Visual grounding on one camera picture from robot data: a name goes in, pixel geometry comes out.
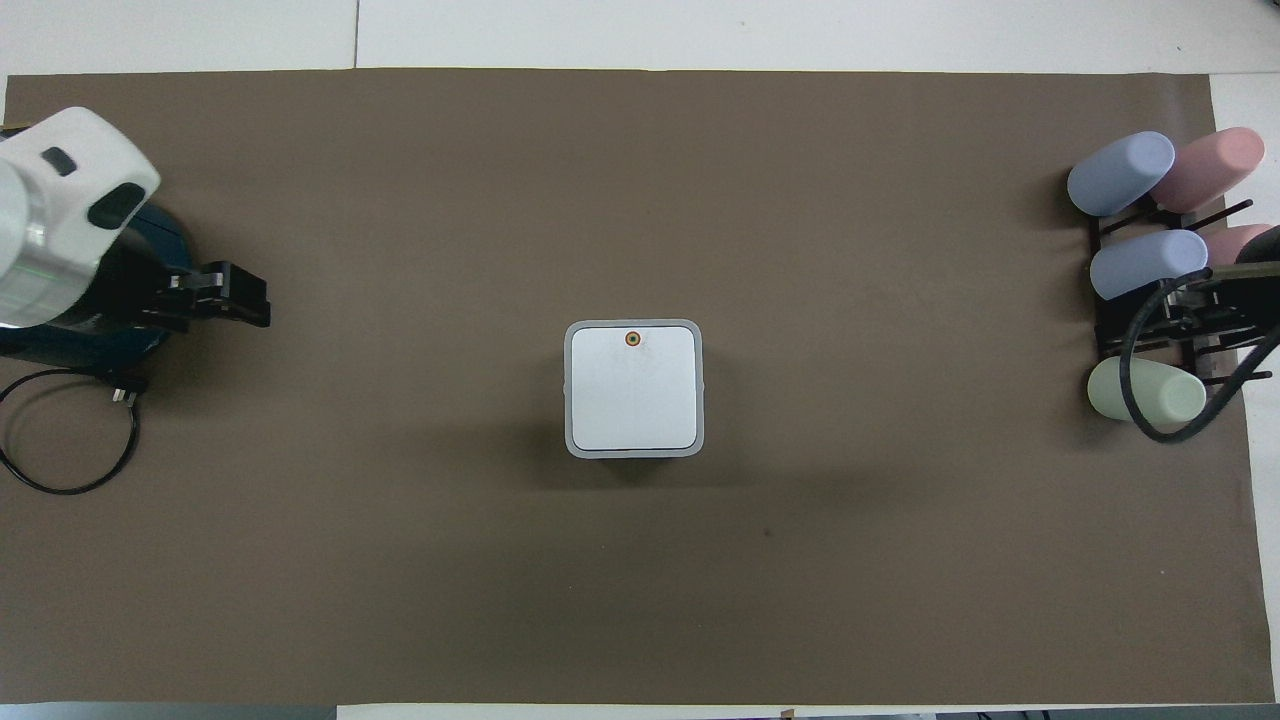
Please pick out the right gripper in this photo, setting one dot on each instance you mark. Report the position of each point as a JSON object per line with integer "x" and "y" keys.
{"x": 1258, "y": 296}

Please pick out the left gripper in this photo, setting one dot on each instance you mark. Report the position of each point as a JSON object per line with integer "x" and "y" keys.
{"x": 115, "y": 340}

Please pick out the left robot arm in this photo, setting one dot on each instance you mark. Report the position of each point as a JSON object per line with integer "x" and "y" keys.
{"x": 70, "y": 190}

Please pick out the white square trash can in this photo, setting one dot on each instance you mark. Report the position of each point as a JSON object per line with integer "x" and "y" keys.
{"x": 633, "y": 395}

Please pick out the pink plastic cup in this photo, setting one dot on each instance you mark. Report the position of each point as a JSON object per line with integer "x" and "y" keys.
{"x": 1228, "y": 243}
{"x": 1212, "y": 165}

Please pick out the black cup rack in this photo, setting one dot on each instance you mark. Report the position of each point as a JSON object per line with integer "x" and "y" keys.
{"x": 1165, "y": 330}

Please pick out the lavender blue plastic cup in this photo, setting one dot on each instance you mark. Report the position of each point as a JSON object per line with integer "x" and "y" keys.
{"x": 1145, "y": 262}
{"x": 1120, "y": 175}

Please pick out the pale green plastic cup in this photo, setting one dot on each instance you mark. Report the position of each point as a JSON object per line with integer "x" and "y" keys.
{"x": 1150, "y": 392}

